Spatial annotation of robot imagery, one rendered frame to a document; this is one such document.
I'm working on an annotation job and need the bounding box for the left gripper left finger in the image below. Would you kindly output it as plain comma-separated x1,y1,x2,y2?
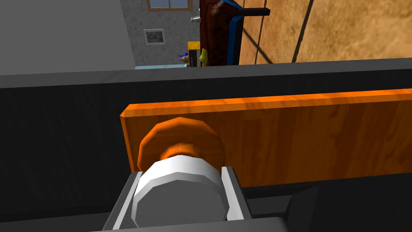
102,172,143,231

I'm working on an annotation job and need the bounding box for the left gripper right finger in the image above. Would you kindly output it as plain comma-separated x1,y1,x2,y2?
221,166,253,222

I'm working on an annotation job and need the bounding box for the orange and white round knob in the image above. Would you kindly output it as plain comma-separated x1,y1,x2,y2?
137,117,230,229

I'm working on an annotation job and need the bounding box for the orange wooden cupboard door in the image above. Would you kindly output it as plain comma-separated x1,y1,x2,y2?
120,88,412,189

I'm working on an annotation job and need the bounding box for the dark grey cupboard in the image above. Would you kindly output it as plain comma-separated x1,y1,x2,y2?
0,58,412,232

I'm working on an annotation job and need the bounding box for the yellow and black shelf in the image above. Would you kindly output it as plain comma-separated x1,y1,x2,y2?
179,41,208,68

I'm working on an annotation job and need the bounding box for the wooden framed window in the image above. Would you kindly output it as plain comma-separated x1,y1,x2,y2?
146,0,193,12

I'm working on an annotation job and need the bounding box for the white framed wall picture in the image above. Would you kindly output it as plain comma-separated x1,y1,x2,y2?
143,29,165,46

